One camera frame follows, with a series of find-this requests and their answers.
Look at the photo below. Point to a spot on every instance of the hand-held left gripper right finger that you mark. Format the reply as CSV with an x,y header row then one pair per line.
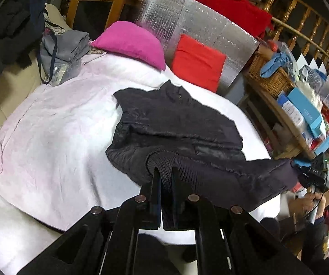
x,y
175,190

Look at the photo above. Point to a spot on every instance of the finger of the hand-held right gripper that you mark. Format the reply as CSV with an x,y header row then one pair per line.
x,y
299,163

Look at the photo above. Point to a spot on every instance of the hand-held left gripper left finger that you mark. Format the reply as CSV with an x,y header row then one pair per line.
x,y
157,190

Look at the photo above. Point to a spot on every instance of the black knit sweater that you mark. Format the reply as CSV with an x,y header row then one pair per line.
x,y
181,126

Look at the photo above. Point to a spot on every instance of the person's right hand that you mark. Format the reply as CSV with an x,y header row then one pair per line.
x,y
314,199

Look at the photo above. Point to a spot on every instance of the wooden side table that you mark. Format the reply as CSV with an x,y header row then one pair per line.
x,y
281,114

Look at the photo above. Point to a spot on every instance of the white carton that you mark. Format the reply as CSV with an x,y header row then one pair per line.
x,y
291,111

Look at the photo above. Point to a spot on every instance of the light blue box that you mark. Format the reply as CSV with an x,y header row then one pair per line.
x,y
304,106

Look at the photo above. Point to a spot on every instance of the wicker basket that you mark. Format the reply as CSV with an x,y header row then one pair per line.
x,y
276,81

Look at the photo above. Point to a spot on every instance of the clear plastic bag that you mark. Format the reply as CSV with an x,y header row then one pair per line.
x,y
313,76

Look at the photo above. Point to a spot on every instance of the blue cloth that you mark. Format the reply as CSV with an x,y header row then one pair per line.
x,y
276,61

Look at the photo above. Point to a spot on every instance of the white fleece blanket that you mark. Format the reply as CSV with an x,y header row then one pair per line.
x,y
52,137

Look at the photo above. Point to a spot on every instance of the red pillow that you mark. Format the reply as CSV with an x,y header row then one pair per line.
x,y
198,63

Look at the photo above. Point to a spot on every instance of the pink pillow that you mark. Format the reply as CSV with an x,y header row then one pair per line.
x,y
130,43

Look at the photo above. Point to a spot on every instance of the white bed sheet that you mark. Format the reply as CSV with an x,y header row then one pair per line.
x,y
9,235

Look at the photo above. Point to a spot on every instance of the wooden railing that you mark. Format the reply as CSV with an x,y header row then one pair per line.
x,y
289,8

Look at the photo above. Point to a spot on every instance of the red blanket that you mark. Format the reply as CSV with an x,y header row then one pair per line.
x,y
238,11

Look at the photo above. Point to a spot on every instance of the silver foil insulation panel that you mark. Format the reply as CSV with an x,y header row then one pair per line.
x,y
204,25

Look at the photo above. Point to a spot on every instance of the grey cloth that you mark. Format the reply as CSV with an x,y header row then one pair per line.
x,y
67,45

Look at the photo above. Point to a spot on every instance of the dark jacket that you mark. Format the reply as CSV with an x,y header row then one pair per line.
x,y
7,34

